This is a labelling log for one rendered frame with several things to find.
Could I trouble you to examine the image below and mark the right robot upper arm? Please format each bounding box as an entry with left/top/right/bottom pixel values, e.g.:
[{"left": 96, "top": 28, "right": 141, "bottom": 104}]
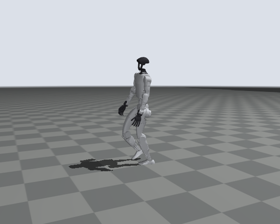
[{"left": 131, "top": 73, "right": 137, "bottom": 93}]

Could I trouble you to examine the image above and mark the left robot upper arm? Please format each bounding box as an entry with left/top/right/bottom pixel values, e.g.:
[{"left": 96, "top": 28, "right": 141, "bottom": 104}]
[{"left": 142, "top": 76, "right": 152, "bottom": 98}]

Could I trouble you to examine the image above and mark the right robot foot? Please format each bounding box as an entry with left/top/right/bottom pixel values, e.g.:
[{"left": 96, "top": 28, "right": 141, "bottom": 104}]
[{"left": 132, "top": 149, "right": 143, "bottom": 160}]

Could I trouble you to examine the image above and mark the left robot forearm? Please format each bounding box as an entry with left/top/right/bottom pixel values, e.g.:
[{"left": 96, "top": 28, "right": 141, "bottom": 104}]
[{"left": 139, "top": 93, "right": 148, "bottom": 114}]

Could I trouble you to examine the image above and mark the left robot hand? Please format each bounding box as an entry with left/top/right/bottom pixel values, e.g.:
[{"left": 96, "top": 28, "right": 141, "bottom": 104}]
[{"left": 131, "top": 110, "right": 142, "bottom": 126}]

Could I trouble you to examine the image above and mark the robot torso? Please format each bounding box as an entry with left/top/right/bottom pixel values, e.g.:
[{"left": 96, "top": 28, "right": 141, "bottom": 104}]
[{"left": 135, "top": 72, "right": 150, "bottom": 110}]

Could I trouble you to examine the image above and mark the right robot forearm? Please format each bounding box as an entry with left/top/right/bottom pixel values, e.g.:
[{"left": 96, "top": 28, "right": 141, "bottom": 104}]
[{"left": 126, "top": 91, "right": 134, "bottom": 105}]

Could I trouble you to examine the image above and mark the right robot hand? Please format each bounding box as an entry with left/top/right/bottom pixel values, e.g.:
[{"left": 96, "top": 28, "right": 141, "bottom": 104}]
[{"left": 118, "top": 101, "right": 127, "bottom": 115}]

